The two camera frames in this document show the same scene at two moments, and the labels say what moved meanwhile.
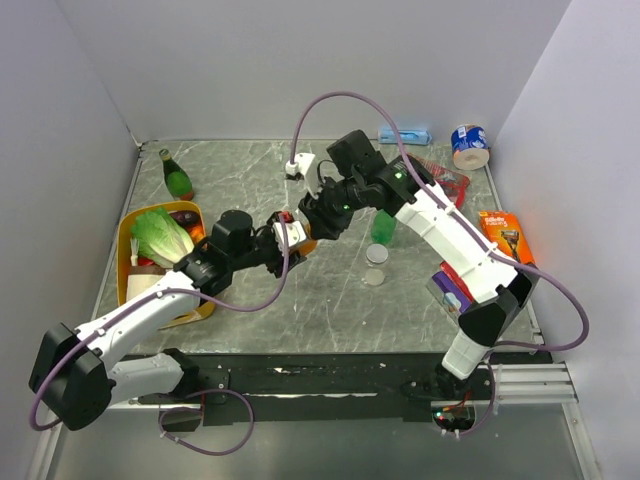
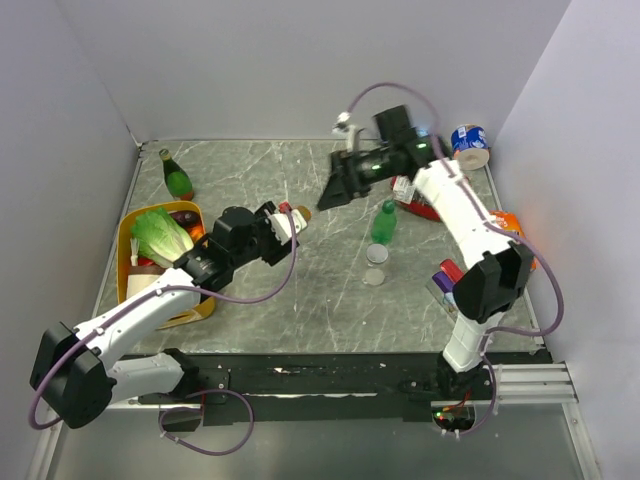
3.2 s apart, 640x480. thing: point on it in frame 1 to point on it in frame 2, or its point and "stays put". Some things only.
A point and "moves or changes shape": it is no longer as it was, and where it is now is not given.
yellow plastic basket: [198, 312] stays put
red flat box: [444, 266] stays put
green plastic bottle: [382, 227] stays put
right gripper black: [315, 211] to [346, 183]
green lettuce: [160, 238] stays put
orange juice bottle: [309, 245] moves or changes shape
